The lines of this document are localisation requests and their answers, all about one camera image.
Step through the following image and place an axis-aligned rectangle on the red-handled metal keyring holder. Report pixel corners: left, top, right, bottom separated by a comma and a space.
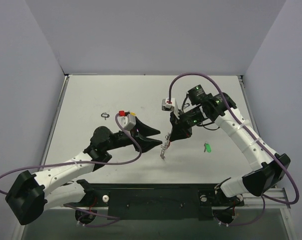
160, 133, 171, 160

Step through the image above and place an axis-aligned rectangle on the key with green tag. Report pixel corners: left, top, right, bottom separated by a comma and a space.
204, 142, 211, 153

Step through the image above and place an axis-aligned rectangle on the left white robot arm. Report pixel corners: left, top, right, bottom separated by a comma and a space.
5, 112, 162, 225

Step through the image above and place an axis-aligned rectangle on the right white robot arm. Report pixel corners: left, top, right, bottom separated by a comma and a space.
162, 85, 290, 205

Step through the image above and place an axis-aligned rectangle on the key with large black tag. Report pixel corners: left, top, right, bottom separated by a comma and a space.
101, 112, 110, 120

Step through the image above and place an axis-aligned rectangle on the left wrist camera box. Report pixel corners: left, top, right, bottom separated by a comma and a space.
118, 110, 136, 131

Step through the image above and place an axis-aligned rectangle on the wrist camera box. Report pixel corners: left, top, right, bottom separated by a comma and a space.
118, 110, 136, 131
161, 98, 180, 119

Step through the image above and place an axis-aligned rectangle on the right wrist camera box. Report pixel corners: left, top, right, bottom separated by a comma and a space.
161, 98, 180, 119

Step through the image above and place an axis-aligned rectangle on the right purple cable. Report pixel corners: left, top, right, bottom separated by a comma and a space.
168, 72, 299, 228

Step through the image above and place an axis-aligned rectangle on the aluminium frame rail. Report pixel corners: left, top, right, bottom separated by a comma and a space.
263, 188, 291, 209

